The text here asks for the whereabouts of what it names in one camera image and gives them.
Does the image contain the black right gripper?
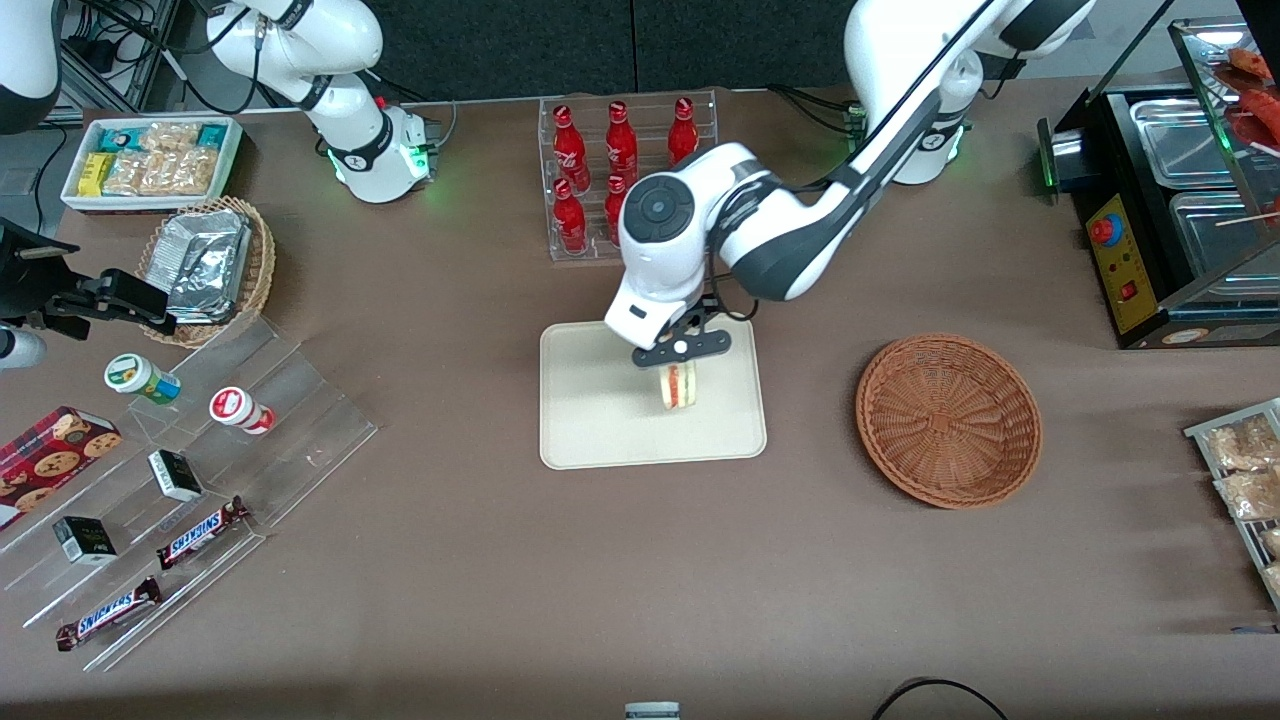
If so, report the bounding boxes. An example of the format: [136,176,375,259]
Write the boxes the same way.
[0,220,178,341]

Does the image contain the triangular sandwich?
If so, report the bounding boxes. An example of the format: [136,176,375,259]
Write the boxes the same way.
[657,362,699,413]

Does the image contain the beige rectangular tray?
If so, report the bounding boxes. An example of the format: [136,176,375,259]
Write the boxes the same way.
[539,312,768,471]

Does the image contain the light wicker basket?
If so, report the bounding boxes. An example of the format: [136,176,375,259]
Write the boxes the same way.
[136,196,277,350]

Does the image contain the brown round wicker basket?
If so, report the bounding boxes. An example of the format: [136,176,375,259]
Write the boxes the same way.
[855,333,1043,511]

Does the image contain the grey metal snack tray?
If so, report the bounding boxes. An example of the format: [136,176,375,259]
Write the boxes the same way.
[1184,397,1280,613]

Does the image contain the silver foil packet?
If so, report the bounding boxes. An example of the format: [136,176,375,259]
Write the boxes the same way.
[160,210,252,301]
[165,290,241,325]

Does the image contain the green lid drink bottle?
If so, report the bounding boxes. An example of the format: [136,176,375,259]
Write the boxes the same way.
[104,353,184,406]

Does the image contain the white plastic snack bin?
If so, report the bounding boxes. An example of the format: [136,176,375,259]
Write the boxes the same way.
[60,116,245,215]

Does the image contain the red lid drink bottle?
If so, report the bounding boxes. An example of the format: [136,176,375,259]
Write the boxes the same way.
[209,386,277,437]

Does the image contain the clear bag of crackers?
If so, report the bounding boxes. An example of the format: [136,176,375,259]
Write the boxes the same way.
[140,121,202,154]
[140,148,220,197]
[103,150,151,197]

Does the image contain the clear acrylic bottle rack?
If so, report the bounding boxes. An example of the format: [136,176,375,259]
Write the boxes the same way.
[538,89,720,263]

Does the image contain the small black box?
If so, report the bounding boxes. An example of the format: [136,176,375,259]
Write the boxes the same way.
[52,515,119,567]
[148,449,205,504]

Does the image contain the red cola bottle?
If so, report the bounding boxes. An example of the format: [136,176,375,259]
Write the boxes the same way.
[604,175,631,248]
[553,105,591,193]
[605,101,639,187]
[668,97,700,167]
[553,179,589,254]

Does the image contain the red cookie box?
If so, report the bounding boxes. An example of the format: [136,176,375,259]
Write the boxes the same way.
[0,405,124,532]

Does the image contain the clear acrylic stepped stand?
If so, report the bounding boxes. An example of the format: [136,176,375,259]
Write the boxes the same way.
[0,315,380,674]

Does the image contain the Snickers chocolate bar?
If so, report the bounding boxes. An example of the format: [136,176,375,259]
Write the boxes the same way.
[55,576,164,653]
[155,496,252,572]

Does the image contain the black food warmer cabinet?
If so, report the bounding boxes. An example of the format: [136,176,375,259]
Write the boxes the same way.
[1037,18,1280,351]

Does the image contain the steel warmer pan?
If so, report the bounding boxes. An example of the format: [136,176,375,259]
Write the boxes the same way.
[1168,190,1280,279]
[1128,97,1246,189]

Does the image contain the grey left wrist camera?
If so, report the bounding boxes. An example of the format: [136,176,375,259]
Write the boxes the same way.
[603,283,702,351]

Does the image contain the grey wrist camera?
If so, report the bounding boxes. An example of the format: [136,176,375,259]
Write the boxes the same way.
[603,283,702,351]
[0,328,48,371]

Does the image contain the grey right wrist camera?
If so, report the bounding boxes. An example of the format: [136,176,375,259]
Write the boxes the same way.
[0,328,48,371]

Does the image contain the aluminium frame rack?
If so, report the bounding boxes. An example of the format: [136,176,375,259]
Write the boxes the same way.
[58,0,183,113]

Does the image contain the black base cable bundle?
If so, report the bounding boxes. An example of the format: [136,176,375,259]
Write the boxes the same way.
[768,84,867,139]

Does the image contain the black cable loop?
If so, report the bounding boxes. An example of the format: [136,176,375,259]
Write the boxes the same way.
[869,677,1011,720]

